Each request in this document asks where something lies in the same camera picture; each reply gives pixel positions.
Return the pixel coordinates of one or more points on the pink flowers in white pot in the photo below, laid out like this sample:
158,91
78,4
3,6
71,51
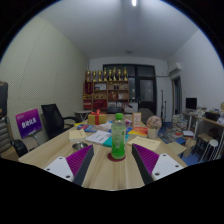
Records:
154,123

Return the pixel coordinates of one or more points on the white air conditioner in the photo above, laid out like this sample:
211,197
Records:
175,69

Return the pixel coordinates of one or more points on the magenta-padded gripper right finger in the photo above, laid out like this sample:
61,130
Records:
148,159

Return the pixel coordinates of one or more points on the yellow gift box red ribbon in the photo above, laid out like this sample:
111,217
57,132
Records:
96,118

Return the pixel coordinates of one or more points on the green drink bottle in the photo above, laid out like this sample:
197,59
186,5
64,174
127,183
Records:
118,140

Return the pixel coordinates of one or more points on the small white round table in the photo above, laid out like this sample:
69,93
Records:
83,114

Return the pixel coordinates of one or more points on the colourful blue booklet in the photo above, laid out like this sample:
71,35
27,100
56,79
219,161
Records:
87,128

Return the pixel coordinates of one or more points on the beige book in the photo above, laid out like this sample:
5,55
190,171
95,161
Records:
77,135

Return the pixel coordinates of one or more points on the stack of books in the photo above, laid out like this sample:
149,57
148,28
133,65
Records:
179,123

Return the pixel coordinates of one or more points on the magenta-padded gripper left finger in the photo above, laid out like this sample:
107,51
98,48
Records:
78,160

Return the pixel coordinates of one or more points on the grey-brown office chair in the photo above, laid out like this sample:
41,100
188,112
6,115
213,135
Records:
146,114

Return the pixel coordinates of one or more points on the computer monitor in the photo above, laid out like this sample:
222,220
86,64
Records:
191,103

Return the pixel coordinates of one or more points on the small orange standing box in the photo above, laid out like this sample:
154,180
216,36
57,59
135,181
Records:
136,120

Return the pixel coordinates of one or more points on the black office chair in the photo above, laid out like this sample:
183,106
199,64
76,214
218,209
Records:
51,120

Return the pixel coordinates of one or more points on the cluttered wooden side desk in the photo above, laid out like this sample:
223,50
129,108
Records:
208,121

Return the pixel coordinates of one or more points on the orange book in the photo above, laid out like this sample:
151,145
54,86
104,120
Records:
138,131

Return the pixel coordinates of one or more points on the purple sign board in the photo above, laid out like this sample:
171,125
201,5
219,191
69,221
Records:
28,123

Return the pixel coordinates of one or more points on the white round stool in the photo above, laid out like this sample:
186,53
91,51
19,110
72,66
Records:
210,144

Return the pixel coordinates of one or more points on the wooden shelf unit with trophies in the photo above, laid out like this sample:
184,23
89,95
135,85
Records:
103,93

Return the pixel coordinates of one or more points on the pale yellow notebook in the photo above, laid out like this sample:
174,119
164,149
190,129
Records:
145,143

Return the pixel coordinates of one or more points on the black tall stand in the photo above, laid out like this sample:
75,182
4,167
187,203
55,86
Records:
163,106

